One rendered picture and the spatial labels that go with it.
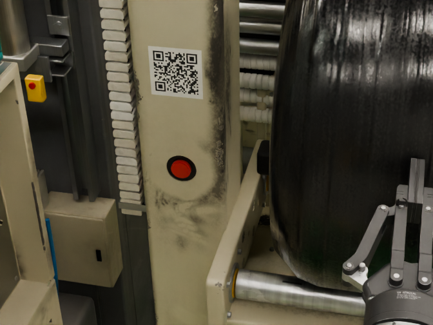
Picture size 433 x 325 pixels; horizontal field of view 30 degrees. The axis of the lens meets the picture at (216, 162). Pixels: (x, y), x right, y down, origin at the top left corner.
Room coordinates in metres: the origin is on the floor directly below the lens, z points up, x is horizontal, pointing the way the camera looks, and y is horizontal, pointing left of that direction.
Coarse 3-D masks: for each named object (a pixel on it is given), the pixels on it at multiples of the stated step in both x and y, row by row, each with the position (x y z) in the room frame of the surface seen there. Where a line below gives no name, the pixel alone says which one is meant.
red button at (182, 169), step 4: (180, 160) 0.99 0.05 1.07; (172, 164) 0.99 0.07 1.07; (176, 164) 0.99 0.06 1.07; (180, 164) 0.99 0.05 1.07; (184, 164) 0.99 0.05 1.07; (188, 164) 0.99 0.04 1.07; (172, 168) 0.99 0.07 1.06; (176, 168) 0.99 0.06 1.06; (180, 168) 0.99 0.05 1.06; (184, 168) 0.99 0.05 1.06; (188, 168) 0.99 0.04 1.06; (172, 172) 0.99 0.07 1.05; (176, 172) 0.99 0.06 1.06; (180, 172) 0.99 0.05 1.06; (184, 172) 0.99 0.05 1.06; (188, 172) 0.98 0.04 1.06; (176, 176) 0.99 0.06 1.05; (180, 176) 0.99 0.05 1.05; (184, 176) 0.99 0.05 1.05
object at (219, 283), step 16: (256, 144) 1.23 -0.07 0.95; (256, 160) 1.18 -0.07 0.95; (256, 176) 1.13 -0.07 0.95; (240, 192) 1.08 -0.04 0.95; (256, 192) 1.10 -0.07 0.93; (240, 208) 1.04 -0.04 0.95; (256, 208) 1.10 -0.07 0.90; (240, 224) 1.00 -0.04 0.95; (256, 224) 1.10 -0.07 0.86; (224, 240) 0.96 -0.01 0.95; (240, 240) 0.97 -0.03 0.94; (224, 256) 0.92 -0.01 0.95; (240, 256) 0.97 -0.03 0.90; (224, 272) 0.89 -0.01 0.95; (208, 288) 0.86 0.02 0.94; (224, 288) 0.86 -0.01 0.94; (208, 304) 0.87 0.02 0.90; (224, 304) 0.86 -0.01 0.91; (208, 320) 0.87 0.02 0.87; (224, 320) 0.86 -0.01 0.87
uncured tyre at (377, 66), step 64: (320, 0) 0.85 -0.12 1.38; (384, 0) 0.83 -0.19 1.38; (320, 64) 0.80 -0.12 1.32; (384, 64) 0.78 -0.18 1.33; (320, 128) 0.77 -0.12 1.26; (384, 128) 0.75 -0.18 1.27; (320, 192) 0.75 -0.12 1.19; (384, 192) 0.73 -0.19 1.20; (320, 256) 0.76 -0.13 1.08; (384, 256) 0.74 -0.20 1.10
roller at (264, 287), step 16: (240, 272) 0.91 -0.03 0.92; (256, 272) 0.91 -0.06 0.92; (240, 288) 0.89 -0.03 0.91; (256, 288) 0.89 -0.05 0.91; (272, 288) 0.88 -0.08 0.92; (288, 288) 0.88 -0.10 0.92; (304, 288) 0.88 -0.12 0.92; (320, 288) 0.88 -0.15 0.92; (288, 304) 0.87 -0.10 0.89; (304, 304) 0.87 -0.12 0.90; (320, 304) 0.86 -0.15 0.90; (336, 304) 0.86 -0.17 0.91; (352, 304) 0.85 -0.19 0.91
